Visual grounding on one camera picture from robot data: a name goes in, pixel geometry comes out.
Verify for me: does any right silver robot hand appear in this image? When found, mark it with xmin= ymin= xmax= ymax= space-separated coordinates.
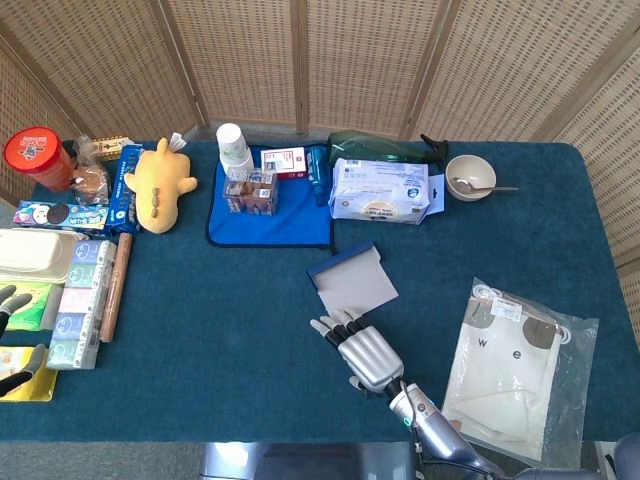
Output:
xmin=309 ymin=308 xmax=405 ymax=399

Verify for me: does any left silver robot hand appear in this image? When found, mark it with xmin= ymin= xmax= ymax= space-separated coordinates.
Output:
xmin=0 ymin=284 xmax=49 ymax=399

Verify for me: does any grey blue glasses pouch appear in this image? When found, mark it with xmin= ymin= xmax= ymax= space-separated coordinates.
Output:
xmin=306 ymin=240 xmax=400 ymax=321

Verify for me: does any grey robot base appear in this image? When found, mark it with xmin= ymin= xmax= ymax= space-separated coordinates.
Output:
xmin=198 ymin=442 xmax=416 ymax=480

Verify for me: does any green tissue pack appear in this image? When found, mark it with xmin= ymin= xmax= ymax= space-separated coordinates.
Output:
xmin=0 ymin=280 xmax=64 ymax=332

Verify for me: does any white clamshell food container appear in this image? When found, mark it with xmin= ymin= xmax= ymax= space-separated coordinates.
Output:
xmin=0 ymin=228 xmax=81 ymax=285

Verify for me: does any pastel tissue packet bundle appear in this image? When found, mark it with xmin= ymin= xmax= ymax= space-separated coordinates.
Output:
xmin=45 ymin=239 xmax=118 ymax=371

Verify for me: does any Oreo cookie box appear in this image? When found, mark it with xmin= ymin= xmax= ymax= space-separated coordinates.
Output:
xmin=12 ymin=199 xmax=111 ymax=236

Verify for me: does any yellow snack bag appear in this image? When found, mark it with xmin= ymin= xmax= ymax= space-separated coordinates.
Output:
xmin=0 ymin=345 xmax=59 ymax=404

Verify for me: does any wooden rolling pin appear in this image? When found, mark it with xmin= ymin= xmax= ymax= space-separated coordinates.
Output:
xmin=98 ymin=233 xmax=134 ymax=344

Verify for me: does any bagged white cloth package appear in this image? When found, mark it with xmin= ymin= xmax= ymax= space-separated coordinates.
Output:
xmin=439 ymin=277 xmax=600 ymax=464

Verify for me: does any bagged brown bread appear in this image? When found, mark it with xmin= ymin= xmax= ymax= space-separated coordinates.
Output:
xmin=69 ymin=137 xmax=111 ymax=206

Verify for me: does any red lidded canister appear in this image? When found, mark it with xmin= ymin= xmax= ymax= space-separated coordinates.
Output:
xmin=3 ymin=126 xmax=76 ymax=194

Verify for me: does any blue cookie box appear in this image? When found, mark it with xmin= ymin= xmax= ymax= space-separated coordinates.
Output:
xmin=106 ymin=143 xmax=146 ymax=236

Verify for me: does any teal table cloth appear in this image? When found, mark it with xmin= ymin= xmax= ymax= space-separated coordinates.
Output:
xmin=0 ymin=139 xmax=640 ymax=444

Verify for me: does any blue cloth mat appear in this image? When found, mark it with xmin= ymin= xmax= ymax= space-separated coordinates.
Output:
xmin=206 ymin=144 xmax=341 ymax=259

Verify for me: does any white wet wipes pack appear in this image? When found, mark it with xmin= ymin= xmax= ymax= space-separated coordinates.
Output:
xmin=327 ymin=157 xmax=431 ymax=226

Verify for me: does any small tan printed box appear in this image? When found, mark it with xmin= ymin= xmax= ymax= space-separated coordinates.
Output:
xmin=89 ymin=135 xmax=134 ymax=162

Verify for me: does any yellow plush toy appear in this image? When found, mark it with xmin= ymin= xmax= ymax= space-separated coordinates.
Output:
xmin=123 ymin=132 xmax=199 ymax=235

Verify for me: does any small blue bottle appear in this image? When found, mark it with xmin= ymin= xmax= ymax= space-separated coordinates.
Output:
xmin=306 ymin=146 xmax=329 ymax=207

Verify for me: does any metal spoon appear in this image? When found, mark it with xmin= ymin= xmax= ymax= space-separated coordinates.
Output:
xmin=451 ymin=176 xmax=520 ymax=194

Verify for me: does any small brown box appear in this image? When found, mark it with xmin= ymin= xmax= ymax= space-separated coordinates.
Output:
xmin=221 ymin=167 xmax=279 ymax=217

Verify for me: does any green spray bottle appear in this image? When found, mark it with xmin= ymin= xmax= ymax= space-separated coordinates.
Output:
xmin=327 ymin=129 xmax=450 ymax=165

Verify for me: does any red and white box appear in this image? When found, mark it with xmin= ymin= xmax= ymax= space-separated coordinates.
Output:
xmin=259 ymin=146 xmax=310 ymax=181

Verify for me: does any beige bowl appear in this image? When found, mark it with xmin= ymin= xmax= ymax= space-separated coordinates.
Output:
xmin=445 ymin=154 xmax=497 ymax=203

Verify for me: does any stack of paper cups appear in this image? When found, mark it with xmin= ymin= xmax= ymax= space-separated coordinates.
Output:
xmin=215 ymin=122 xmax=255 ymax=176

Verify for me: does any woven wooden folding screen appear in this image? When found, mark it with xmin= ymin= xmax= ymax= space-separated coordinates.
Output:
xmin=0 ymin=0 xmax=640 ymax=269

